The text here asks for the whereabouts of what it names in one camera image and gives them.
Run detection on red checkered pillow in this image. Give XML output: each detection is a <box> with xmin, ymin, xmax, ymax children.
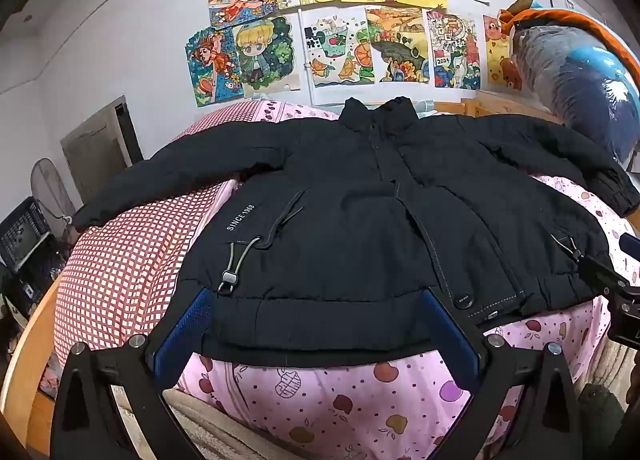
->
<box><xmin>52</xmin><ymin>100</ymin><xmax>271</xmax><ymax>376</ymax></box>

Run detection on wooden bed frame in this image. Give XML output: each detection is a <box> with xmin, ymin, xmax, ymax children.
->
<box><xmin>0</xmin><ymin>90</ymin><xmax>640</xmax><ymax>446</ymax></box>

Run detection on pink fruit-print quilt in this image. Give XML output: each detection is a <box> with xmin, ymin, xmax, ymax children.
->
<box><xmin>170</xmin><ymin>100</ymin><xmax>640</xmax><ymax>460</ymax></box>

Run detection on orange plush toy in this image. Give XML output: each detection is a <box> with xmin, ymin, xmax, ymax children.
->
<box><xmin>500</xmin><ymin>0</ymin><xmax>640</xmax><ymax>71</ymax></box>

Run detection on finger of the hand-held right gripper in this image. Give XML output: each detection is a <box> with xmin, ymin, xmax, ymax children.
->
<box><xmin>580</xmin><ymin>252</ymin><xmax>630</xmax><ymax>293</ymax></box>
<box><xmin>619</xmin><ymin>234</ymin><xmax>640</xmax><ymax>268</ymax></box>

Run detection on grey wall hatch door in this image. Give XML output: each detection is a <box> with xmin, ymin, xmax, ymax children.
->
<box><xmin>61</xmin><ymin>94</ymin><xmax>144</xmax><ymax>191</ymax></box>

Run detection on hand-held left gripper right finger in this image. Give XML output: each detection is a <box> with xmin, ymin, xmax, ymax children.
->
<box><xmin>422</xmin><ymin>287</ymin><xmax>586</xmax><ymax>460</ymax></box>

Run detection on grey standing fan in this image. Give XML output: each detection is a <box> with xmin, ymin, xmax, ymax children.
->
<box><xmin>30</xmin><ymin>158</ymin><xmax>77</xmax><ymax>237</ymax></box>

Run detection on black plastic crate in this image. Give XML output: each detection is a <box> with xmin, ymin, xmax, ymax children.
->
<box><xmin>0</xmin><ymin>197</ymin><xmax>53</xmax><ymax>273</ymax></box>
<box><xmin>0</xmin><ymin>240</ymin><xmax>71</xmax><ymax>323</ymax></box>

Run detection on clear bag of bedding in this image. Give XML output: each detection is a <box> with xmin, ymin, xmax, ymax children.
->
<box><xmin>515</xmin><ymin>10</ymin><xmax>640</xmax><ymax>168</ymax></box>

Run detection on red city drawing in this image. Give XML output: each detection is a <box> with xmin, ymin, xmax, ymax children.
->
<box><xmin>422</xmin><ymin>8</ymin><xmax>482</xmax><ymax>90</ymax></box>

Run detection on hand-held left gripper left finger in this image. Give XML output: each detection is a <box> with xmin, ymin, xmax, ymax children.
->
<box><xmin>50</xmin><ymin>287</ymin><xmax>216</xmax><ymax>460</ymax></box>

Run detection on blond boy drawing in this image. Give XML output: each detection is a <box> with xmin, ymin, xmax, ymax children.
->
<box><xmin>232</xmin><ymin>14</ymin><xmax>301</xmax><ymax>98</ymax></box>

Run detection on beige fleece blanket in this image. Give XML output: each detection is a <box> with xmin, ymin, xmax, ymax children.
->
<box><xmin>164</xmin><ymin>389</ymin><xmax>238</xmax><ymax>460</ymax></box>

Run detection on orange-dress girl drawing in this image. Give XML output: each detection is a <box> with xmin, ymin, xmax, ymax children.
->
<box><xmin>185</xmin><ymin>24</ymin><xmax>246</xmax><ymax>108</ymax></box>

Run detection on turtle and fish drawing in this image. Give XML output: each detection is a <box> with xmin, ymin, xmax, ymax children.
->
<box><xmin>304</xmin><ymin>7</ymin><xmax>376</xmax><ymax>88</ymax></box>

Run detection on black padded jacket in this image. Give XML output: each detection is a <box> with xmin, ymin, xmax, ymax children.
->
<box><xmin>72</xmin><ymin>96</ymin><xmax>640</xmax><ymax>368</ymax></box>

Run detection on yellow bear drawing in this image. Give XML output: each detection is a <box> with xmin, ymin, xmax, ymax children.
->
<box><xmin>482</xmin><ymin>14</ymin><xmax>523</xmax><ymax>90</ymax></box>

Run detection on orange landscape drawing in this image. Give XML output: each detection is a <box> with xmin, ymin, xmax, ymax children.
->
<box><xmin>365</xmin><ymin>6</ymin><xmax>431</xmax><ymax>85</ymax></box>

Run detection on white wall pipe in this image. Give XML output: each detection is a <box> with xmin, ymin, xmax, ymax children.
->
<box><xmin>297</xmin><ymin>10</ymin><xmax>316</xmax><ymax>106</ymax></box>

